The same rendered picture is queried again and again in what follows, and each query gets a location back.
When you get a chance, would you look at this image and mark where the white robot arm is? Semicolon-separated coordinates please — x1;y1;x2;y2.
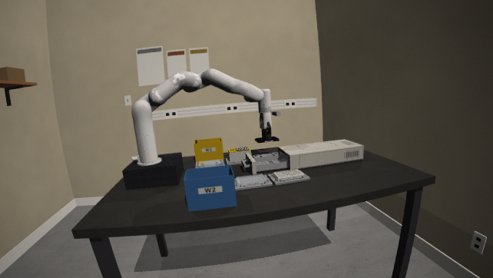
131;68;281;166

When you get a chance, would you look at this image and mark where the yellow open-top bin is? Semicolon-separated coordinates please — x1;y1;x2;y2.
194;137;224;162

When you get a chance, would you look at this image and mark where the blue open-top bin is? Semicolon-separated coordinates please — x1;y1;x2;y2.
184;165;237;211

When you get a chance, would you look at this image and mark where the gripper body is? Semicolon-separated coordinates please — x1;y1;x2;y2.
259;111;272;130

